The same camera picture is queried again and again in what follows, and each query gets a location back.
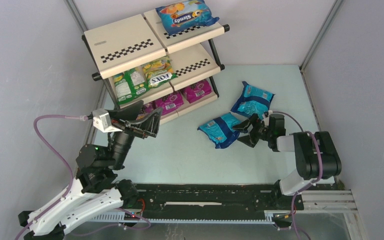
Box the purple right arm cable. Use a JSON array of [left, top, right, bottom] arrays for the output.
[[271, 110, 323, 240]]

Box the teal blue candy bag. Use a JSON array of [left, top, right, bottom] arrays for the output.
[[230, 81, 275, 120], [197, 112, 241, 149]]

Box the magenta grape candy bag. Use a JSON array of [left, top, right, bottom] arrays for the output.
[[180, 79, 213, 104], [136, 102, 155, 120], [153, 91, 184, 116]]

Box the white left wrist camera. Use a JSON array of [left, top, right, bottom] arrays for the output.
[[91, 108, 123, 133]]

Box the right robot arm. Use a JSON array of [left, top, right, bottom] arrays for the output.
[[233, 110, 342, 196]]

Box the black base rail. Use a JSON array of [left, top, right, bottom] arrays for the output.
[[122, 183, 304, 222]]

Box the green candy bag nutrition side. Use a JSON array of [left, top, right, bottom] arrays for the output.
[[112, 67, 149, 105]]

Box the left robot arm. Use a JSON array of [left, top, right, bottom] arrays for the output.
[[17, 101, 163, 240]]

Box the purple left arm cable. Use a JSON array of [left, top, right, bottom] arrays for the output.
[[13, 114, 94, 240]]

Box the blue fruit candy bag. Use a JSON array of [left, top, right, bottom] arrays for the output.
[[155, 0, 220, 35]]

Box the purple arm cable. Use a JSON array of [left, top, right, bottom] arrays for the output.
[[271, 110, 323, 240], [13, 114, 94, 240]]

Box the green Fox's candy bag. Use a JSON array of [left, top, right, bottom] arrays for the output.
[[141, 56, 178, 89]]

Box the beige three-tier shelf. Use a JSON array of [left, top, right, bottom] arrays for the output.
[[82, 10, 230, 124]]

